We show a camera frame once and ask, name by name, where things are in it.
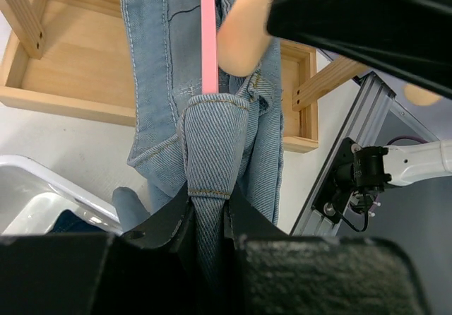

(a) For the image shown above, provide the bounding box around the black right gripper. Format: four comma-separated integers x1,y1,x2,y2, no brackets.
267,0,451,97

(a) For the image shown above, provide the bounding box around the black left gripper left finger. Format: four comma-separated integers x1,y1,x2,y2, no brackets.
121,184,194,255

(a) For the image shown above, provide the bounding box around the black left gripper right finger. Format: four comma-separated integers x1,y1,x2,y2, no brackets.
223,184,288,250

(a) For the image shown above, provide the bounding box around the light blue denim skirt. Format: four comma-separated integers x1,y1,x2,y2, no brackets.
120,0,283,283

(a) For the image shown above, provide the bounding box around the dark blue denim skirt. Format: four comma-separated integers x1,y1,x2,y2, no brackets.
49,210,102,233

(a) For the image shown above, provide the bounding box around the wooden hanger of dark skirt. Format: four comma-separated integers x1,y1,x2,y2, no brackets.
217,0,272,77

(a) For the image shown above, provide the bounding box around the pink plastic hanger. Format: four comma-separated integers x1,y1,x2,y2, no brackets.
200,0,219,95

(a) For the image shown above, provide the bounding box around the wooden hanger of white skirt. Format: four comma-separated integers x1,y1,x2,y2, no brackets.
403,83,442,106

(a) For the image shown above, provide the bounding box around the white plastic basket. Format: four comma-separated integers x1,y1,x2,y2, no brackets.
1,155,122,236

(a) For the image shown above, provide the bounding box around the wooden clothes rack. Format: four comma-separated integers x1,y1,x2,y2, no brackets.
1,0,366,153

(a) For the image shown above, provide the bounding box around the aluminium mounting rail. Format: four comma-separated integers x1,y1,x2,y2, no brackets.
291,73,451,239

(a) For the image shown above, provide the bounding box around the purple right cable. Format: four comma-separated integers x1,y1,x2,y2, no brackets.
385,135,428,147

